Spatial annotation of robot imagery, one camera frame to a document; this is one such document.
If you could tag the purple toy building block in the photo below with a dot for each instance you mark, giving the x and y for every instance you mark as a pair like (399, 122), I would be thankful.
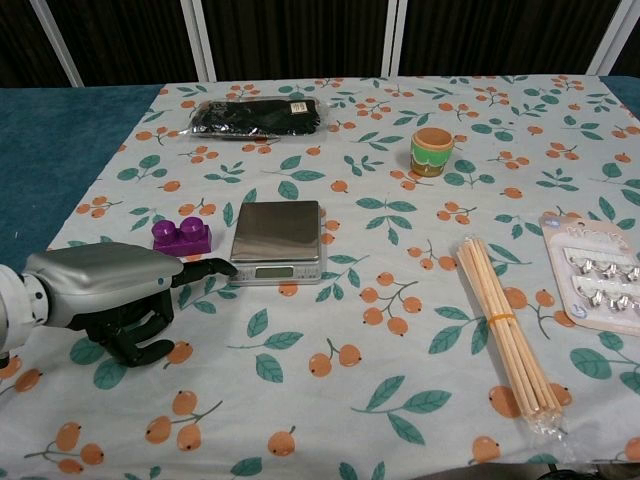
(181, 239)

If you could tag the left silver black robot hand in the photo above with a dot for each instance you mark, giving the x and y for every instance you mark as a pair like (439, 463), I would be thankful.
(105, 280)

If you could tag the green orange small cup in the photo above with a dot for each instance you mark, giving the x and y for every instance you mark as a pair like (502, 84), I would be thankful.
(431, 152)

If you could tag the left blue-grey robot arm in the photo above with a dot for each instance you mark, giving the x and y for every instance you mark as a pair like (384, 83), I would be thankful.
(12, 310)

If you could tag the hooks on blister card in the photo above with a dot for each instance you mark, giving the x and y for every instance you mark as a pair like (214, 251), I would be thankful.
(597, 280)

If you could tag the silver digital kitchen scale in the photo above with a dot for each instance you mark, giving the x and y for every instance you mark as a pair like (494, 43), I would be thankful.
(277, 235)

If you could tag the floral orange fruit tablecloth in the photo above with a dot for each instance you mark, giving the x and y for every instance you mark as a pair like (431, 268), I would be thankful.
(320, 350)

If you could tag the bundle of wooden sticks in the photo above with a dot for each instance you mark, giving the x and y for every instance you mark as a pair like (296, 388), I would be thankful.
(505, 320)

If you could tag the white frame post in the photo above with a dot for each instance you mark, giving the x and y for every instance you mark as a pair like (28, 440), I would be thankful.
(199, 40)
(57, 45)
(395, 40)
(616, 37)

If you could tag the black gloves in plastic bag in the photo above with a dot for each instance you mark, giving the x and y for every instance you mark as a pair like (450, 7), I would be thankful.
(255, 117)

